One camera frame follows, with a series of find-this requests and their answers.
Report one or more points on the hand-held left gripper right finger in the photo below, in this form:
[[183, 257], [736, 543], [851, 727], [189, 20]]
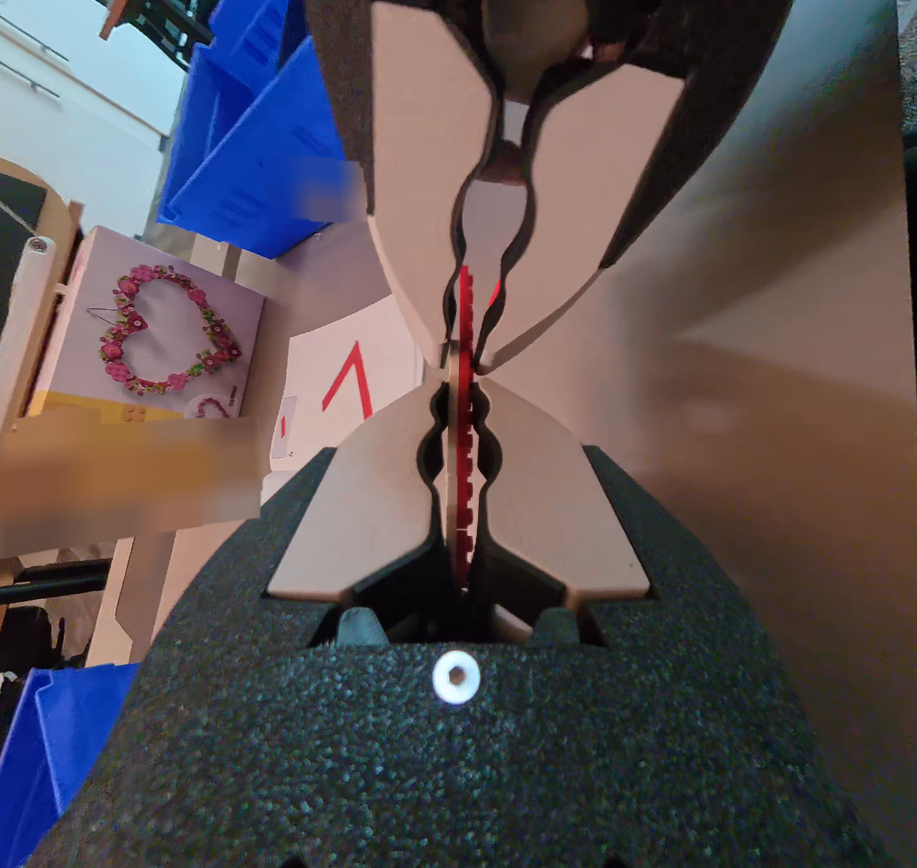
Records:
[[566, 517]]

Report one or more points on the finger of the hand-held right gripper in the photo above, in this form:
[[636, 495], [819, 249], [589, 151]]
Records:
[[594, 180], [415, 152]]

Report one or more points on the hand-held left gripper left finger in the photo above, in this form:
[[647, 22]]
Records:
[[358, 517]]

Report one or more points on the long red lego plate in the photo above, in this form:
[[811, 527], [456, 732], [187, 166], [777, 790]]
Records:
[[465, 395]]

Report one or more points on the blue divided plastic bin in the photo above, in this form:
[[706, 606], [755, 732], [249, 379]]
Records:
[[251, 166]]

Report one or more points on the lego instruction booklet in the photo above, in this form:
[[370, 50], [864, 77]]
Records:
[[308, 359]]

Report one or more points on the yellow white lego box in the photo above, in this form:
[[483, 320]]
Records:
[[179, 331]]

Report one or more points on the person's right hand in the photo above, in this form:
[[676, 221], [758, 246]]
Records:
[[508, 165]]

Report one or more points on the bent plywood black chair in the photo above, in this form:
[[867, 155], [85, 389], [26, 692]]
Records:
[[32, 324]]

